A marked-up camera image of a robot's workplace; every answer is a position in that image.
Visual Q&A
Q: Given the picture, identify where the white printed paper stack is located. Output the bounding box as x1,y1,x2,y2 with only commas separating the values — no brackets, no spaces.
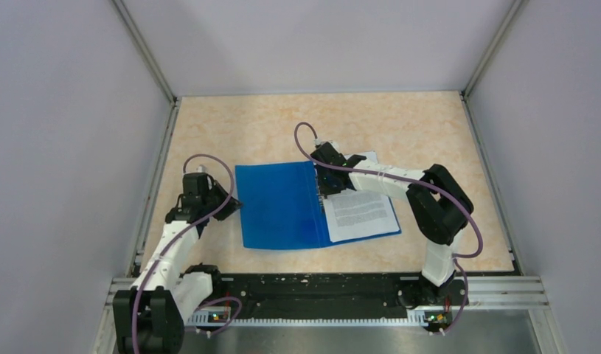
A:
322,151,400,244

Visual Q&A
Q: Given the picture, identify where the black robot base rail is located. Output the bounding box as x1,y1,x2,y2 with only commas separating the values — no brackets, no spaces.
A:
188,273,468,328

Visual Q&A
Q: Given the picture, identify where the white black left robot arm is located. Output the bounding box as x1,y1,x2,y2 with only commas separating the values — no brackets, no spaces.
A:
112,172,242,353

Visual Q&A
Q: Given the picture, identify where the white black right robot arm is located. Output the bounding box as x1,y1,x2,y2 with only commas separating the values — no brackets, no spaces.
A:
310,142,474,304

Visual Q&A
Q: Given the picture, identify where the blue plastic file folder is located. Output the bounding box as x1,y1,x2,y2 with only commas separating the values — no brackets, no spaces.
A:
235,151,403,251

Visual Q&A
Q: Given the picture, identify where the grey aluminium frame post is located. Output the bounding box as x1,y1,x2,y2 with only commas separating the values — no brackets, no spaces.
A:
461,0,529,101

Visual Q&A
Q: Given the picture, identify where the grey left frame post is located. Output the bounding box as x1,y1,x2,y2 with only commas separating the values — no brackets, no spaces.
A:
109,0,179,106

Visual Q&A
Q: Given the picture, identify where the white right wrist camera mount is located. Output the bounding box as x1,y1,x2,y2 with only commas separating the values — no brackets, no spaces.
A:
314,139,340,150

